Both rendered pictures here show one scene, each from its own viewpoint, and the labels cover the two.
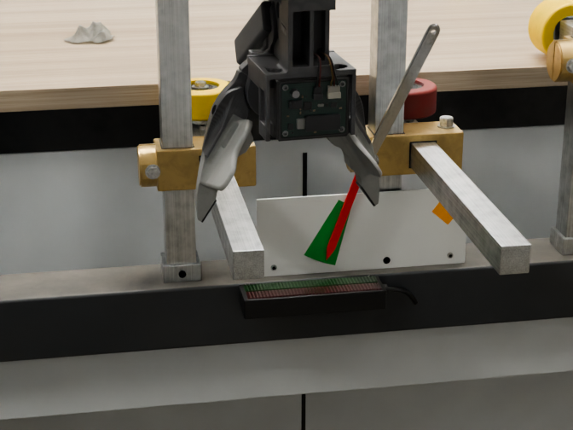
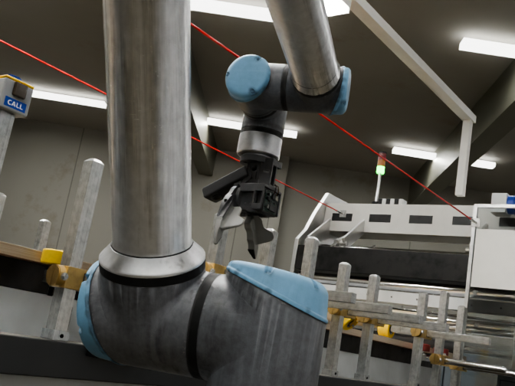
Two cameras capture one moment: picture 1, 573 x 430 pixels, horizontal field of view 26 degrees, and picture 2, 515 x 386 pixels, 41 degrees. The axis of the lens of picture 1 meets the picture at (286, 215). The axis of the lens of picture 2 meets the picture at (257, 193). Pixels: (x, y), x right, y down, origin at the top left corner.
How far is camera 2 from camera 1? 1.07 m
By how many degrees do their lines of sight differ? 53
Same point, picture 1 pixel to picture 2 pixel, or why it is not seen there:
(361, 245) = not seen: hidden behind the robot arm
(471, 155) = not seen: hidden behind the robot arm
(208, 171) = (223, 223)
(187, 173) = (77, 281)
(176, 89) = (82, 238)
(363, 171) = (255, 243)
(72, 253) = not seen: outside the picture
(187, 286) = (65, 341)
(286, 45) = (269, 176)
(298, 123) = (267, 205)
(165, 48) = (83, 217)
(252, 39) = (231, 181)
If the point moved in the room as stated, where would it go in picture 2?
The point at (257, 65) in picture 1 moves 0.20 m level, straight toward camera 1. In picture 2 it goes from (252, 183) to (329, 178)
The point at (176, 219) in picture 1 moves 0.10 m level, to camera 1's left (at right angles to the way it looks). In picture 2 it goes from (65, 305) to (24, 298)
